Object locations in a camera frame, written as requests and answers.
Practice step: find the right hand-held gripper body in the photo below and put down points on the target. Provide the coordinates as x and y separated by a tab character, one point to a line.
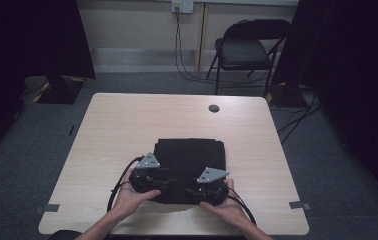
215	193

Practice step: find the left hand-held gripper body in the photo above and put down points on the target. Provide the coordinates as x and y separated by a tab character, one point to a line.
142	180

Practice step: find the black pants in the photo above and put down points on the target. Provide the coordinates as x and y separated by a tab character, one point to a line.
190	156

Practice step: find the person's right hand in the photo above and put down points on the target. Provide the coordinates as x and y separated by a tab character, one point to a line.
230	210

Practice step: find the person's left hand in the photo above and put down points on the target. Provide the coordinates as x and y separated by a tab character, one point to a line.
128	200

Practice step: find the round grey table grommet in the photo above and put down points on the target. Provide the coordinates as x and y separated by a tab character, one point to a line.
214	108

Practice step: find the small black floor tape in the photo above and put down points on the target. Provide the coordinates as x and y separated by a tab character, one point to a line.
72	130

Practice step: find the person's dark-clothed leg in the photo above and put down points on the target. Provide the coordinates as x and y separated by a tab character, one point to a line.
63	235

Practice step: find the black folding chair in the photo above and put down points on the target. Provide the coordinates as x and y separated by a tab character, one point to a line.
240	51

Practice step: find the black curtain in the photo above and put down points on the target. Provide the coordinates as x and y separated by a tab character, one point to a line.
360	66
27	40

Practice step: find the black stand base plate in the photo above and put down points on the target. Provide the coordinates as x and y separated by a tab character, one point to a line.
60	91
283	96

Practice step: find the white wall outlet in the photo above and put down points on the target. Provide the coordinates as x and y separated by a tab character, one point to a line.
182	6

